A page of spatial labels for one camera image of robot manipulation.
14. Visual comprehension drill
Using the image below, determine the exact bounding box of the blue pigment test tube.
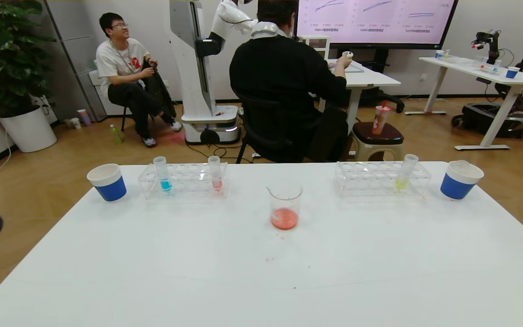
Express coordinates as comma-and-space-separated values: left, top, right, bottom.
153, 156, 173, 192

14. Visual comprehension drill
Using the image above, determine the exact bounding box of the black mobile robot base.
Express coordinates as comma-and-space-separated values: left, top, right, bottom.
452, 101, 523, 138

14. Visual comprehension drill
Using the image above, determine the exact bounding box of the pink pigment test tube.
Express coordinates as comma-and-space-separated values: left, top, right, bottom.
207, 156, 223, 191

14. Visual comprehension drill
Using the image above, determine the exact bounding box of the glass beaker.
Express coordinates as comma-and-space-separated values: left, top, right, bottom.
266, 182, 303, 230

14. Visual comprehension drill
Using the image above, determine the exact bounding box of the clear acrylic tube rack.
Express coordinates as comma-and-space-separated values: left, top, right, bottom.
334, 160, 432, 198
138, 162, 229, 199

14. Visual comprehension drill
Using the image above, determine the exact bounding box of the yellow pigment test tube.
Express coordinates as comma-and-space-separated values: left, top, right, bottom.
395, 154, 419, 190

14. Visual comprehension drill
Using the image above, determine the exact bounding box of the small clear tube rack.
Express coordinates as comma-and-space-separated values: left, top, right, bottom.
473, 54, 503, 73

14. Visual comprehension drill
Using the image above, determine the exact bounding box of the black office chair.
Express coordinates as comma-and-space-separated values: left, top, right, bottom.
234, 89, 316, 163

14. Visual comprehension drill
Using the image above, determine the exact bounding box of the man in black sweater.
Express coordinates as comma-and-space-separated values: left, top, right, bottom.
229, 0, 354, 155

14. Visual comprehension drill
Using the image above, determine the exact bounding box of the white humanoid robot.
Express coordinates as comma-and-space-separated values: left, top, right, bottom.
168, 0, 258, 145

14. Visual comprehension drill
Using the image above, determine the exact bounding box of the pink drink cup with straw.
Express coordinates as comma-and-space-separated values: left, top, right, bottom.
372, 100, 392, 135

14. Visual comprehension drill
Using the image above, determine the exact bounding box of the white desktop shelf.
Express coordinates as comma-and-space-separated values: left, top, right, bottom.
300, 35, 331, 59

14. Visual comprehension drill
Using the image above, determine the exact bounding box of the grey tablet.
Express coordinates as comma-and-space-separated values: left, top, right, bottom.
330, 61, 365, 73

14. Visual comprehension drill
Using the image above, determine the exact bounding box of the white neck band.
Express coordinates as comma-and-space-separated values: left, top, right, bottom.
251, 23, 285, 39

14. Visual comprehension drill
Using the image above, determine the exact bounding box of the small white desk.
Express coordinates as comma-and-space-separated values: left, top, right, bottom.
318, 57, 402, 134

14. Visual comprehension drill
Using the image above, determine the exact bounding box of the beige stool brown seat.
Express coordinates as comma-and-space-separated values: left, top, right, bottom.
350, 121, 404, 162

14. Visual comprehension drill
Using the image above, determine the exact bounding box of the black swivel chair base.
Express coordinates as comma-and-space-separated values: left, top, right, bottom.
361, 86, 405, 113

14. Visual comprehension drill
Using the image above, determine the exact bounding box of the blue white paper cup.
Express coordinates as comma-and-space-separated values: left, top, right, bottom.
87, 163, 127, 202
440, 160, 485, 201

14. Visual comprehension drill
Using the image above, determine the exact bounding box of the man in white shirt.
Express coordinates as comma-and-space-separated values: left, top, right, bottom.
96, 12, 183, 147

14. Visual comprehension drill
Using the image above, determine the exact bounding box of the large display screen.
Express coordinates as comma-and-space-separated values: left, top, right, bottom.
295, 0, 459, 50

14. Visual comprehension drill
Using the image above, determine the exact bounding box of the white low cabinet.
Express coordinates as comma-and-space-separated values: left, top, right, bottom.
88, 68, 126, 114

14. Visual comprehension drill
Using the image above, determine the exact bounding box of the grey tall cabinet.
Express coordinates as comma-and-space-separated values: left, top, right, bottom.
44, 0, 108, 119

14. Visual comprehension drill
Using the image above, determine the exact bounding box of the white planter pot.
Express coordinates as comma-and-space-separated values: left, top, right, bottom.
0, 104, 58, 153

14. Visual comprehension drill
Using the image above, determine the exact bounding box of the long white desk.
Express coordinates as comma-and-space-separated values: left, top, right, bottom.
405, 54, 523, 150

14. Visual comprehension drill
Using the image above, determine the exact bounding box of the green potted plant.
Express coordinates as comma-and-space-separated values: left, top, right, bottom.
0, 0, 56, 117

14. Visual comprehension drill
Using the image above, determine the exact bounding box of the black floor cable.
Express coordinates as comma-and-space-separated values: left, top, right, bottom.
184, 140, 255, 163

